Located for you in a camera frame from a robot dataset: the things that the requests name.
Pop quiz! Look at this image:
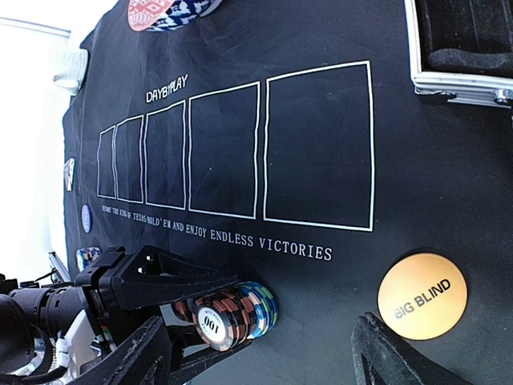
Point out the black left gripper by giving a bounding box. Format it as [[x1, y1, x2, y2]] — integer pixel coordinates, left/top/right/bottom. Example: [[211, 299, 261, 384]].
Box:
[[1, 245, 240, 361]]

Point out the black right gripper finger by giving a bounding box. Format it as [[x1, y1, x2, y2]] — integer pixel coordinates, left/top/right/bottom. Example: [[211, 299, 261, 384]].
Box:
[[168, 325, 253, 369]]

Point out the black poker mat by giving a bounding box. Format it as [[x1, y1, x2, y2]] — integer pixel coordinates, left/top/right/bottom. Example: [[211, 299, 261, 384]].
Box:
[[63, 1, 512, 384]]

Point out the stack of poker chips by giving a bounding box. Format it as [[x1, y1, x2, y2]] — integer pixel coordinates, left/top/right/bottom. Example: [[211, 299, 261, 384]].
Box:
[[75, 246, 102, 272]]

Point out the white ribbed ceramic mug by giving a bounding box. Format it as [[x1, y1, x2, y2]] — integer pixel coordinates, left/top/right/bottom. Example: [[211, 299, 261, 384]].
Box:
[[51, 48, 89, 96]]

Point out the red patterned bowl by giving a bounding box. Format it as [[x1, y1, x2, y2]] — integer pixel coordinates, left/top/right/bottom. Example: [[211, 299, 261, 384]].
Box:
[[127, 0, 222, 32]]

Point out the orange big blind button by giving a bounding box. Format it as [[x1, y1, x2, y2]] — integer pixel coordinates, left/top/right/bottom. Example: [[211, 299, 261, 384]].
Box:
[[378, 253, 468, 341]]

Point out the purple small blind button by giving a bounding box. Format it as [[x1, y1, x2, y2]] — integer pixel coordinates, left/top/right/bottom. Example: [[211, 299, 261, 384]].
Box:
[[81, 204, 93, 233]]

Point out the triangular all in token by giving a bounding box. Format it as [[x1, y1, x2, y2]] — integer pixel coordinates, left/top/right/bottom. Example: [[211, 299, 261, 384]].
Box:
[[63, 157, 75, 192]]

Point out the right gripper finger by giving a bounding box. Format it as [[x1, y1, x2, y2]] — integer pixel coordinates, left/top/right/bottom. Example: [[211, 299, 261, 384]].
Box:
[[351, 312, 468, 385], [75, 316, 172, 385]]

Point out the aluminium poker chip case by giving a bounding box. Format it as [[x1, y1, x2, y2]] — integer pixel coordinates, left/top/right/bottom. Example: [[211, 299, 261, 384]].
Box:
[[404, 1, 512, 108]]

